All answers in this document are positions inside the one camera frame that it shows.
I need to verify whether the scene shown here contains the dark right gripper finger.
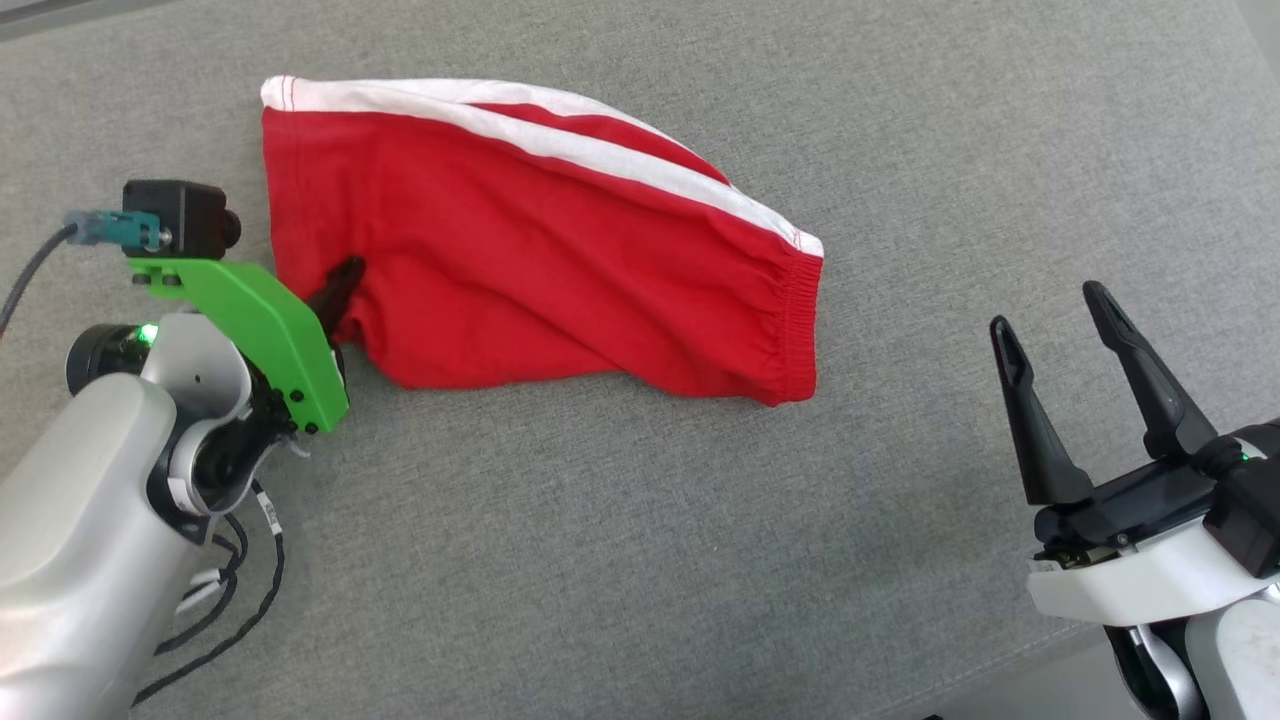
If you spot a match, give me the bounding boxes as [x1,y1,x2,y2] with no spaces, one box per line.
[1083,281,1219,461]
[990,316,1094,506]

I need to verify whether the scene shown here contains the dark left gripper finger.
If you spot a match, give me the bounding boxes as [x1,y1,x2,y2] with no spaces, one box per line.
[305,256,366,346]

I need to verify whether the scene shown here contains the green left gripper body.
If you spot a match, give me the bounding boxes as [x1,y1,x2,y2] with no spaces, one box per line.
[127,258,351,436]

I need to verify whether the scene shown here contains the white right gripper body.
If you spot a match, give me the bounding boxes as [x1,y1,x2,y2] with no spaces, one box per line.
[1027,460,1280,626]

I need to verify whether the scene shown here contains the red shorts with white stripe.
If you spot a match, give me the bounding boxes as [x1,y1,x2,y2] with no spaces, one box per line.
[260,75,824,407]

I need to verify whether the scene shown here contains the teal left camera connector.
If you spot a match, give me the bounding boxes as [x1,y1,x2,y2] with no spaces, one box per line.
[65,210,161,251]

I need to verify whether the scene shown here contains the grey left camera cable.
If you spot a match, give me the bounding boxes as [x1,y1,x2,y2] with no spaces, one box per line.
[0,225,79,336]

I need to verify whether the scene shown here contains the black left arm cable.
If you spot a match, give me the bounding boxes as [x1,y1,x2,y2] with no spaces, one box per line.
[135,480,286,706]

